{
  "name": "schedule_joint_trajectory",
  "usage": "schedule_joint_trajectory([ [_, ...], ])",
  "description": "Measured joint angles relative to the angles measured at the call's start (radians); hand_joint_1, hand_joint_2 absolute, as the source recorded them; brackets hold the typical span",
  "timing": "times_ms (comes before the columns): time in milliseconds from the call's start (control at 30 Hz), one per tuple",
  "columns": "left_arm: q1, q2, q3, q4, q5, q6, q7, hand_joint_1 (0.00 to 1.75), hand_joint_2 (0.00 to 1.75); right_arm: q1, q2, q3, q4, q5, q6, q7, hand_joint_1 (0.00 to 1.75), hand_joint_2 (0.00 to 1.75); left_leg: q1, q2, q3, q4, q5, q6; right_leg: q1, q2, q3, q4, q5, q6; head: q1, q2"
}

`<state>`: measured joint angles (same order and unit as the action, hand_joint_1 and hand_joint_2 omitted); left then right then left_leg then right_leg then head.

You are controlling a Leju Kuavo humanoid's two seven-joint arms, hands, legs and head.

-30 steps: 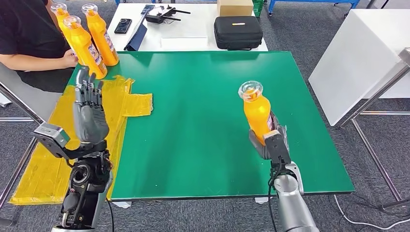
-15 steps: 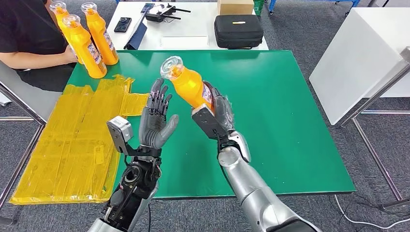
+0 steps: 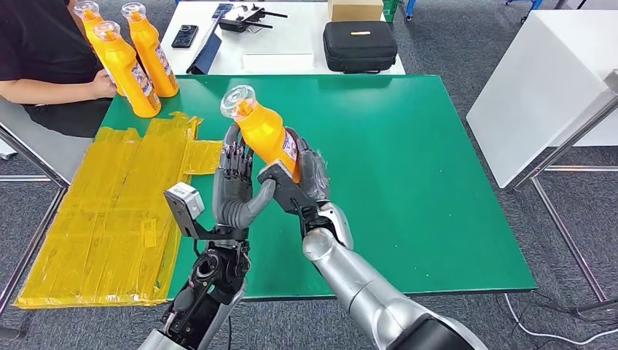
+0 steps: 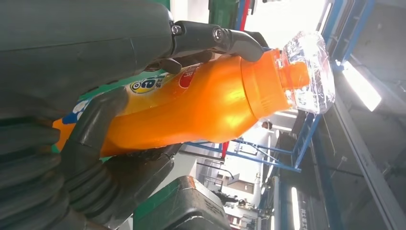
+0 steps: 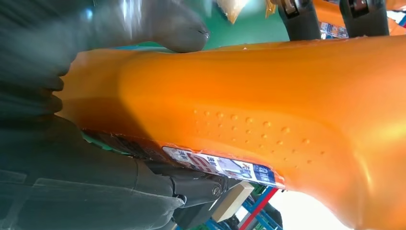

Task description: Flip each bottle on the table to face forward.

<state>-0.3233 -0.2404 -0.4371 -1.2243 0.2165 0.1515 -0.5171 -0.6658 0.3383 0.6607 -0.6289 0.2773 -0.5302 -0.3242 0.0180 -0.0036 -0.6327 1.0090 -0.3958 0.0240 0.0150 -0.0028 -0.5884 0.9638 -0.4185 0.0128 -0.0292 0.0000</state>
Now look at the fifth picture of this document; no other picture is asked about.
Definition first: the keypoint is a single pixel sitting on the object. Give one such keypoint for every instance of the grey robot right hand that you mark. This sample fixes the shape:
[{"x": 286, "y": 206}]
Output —
[{"x": 79, "y": 190}]

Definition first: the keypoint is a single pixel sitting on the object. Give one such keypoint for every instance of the blue metal rack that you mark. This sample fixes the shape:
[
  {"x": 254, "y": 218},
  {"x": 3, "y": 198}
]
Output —
[{"x": 253, "y": 208}]

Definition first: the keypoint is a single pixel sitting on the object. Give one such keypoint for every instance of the cardboard box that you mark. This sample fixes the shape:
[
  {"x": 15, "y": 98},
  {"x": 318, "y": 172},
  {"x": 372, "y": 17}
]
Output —
[{"x": 231, "y": 203}]

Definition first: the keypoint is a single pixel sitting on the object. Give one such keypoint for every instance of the yellow plastic sheet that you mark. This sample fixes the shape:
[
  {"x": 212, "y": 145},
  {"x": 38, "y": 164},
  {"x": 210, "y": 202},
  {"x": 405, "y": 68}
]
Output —
[{"x": 233, "y": 11}]

